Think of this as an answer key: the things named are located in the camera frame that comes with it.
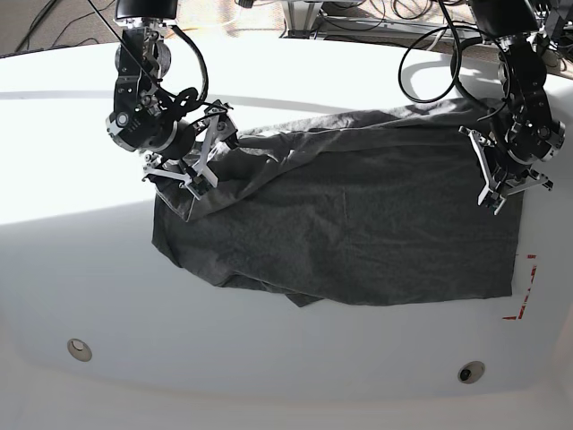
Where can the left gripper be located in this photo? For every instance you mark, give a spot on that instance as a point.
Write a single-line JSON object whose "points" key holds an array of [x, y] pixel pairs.
{"points": [[503, 176]]}

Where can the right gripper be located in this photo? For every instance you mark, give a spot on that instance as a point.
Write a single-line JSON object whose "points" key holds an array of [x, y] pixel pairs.
{"points": [[195, 145]]}

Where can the grey t-shirt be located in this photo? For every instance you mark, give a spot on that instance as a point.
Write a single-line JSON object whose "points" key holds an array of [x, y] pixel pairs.
{"points": [[374, 207]]}

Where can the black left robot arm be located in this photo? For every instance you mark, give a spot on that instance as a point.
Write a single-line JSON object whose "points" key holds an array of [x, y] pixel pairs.
{"points": [[523, 130]]}

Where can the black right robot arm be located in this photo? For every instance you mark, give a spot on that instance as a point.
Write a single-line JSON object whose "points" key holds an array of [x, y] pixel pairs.
{"points": [[145, 116]]}

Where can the red tape marking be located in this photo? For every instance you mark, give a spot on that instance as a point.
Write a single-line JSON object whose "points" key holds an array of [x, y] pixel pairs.
{"points": [[523, 281]]}

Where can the right table grommet hole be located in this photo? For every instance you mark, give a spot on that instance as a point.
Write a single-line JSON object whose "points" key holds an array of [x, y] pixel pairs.
{"points": [[471, 372]]}

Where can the table grommet hole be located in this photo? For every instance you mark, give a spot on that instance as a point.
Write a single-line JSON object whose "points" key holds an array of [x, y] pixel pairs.
{"points": [[79, 350], [471, 372]]}

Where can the left table grommet hole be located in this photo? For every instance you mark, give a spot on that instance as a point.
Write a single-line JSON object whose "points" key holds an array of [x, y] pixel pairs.
{"points": [[79, 350]]}

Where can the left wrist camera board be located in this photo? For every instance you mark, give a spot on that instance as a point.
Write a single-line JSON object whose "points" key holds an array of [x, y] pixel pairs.
{"points": [[496, 206]]}

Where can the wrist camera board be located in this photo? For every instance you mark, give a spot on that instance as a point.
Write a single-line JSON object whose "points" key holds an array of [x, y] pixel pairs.
{"points": [[496, 206], [200, 188]]}

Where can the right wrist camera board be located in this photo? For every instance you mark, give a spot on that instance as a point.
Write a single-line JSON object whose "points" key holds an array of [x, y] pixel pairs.
{"points": [[200, 188]]}

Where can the aluminium frame post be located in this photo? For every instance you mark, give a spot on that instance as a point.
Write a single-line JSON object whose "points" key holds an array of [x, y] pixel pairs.
{"points": [[300, 17]]}

